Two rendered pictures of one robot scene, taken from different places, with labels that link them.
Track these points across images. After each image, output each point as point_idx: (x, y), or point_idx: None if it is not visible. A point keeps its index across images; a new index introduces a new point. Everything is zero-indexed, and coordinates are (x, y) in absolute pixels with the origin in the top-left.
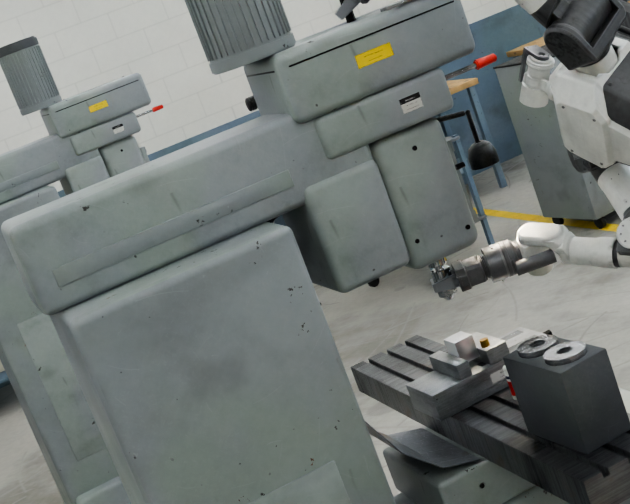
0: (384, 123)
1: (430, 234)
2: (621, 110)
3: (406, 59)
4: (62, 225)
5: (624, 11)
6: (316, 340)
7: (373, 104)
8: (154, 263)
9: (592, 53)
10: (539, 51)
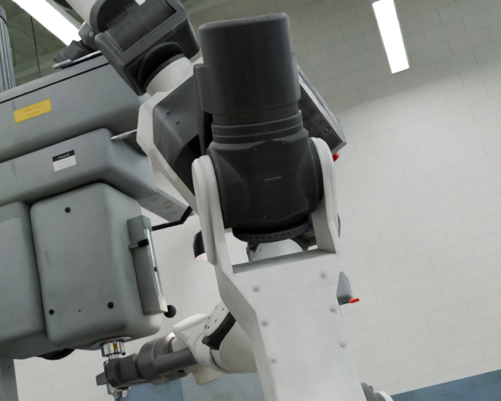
0: (33, 179)
1: (67, 306)
2: (157, 132)
3: (64, 115)
4: None
5: (184, 14)
6: None
7: (26, 160)
8: None
9: (118, 59)
10: None
